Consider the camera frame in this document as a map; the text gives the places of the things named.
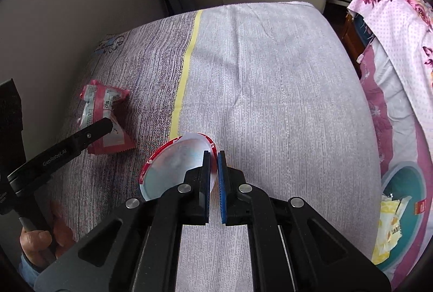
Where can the person's left forearm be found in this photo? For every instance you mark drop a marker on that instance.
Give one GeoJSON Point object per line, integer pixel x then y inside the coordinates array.
{"type": "Point", "coordinates": [28, 273]}

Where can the wooden bedside cabinet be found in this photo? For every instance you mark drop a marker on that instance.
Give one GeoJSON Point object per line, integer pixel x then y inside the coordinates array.
{"type": "Point", "coordinates": [351, 41]}

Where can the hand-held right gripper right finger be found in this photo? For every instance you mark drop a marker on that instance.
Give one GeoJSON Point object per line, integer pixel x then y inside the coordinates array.
{"type": "Point", "coordinates": [221, 187]}

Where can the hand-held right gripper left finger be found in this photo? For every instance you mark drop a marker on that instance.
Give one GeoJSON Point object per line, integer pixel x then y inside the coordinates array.
{"type": "Point", "coordinates": [203, 183]}

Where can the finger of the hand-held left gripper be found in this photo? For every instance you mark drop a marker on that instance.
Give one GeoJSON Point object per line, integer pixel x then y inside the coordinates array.
{"type": "Point", "coordinates": [93, 133]}

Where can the teal plastic bin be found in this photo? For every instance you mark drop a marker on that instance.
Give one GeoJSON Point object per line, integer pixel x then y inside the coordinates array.
{"type": "Point", "coordinates": [409, 189]}

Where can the round clear plastic lid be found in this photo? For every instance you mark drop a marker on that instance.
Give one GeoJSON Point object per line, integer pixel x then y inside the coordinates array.
{"type": "Point", "coordinates": [169, 163]}

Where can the pink floral quilt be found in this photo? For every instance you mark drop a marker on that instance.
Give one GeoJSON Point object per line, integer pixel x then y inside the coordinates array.
{"type": "Point", "coordinates": [399, 41]}

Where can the person's left hand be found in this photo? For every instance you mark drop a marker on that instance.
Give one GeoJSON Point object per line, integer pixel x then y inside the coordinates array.
{"type": "Point", "coordinates": [37, 241]}

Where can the yellow wrapper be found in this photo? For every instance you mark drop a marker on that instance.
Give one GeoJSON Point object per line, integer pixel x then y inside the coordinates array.
{"type": "Point", "coordinates": [389, 221]}

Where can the red snack packet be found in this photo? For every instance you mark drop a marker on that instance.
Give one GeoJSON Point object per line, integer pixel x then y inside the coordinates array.
{"type": "Point", "coordinates": [115, 143]}

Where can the grey bed blanket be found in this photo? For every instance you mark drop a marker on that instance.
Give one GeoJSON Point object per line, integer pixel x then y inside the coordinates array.
{"type": "Point", "coordinates": [270, 92]}

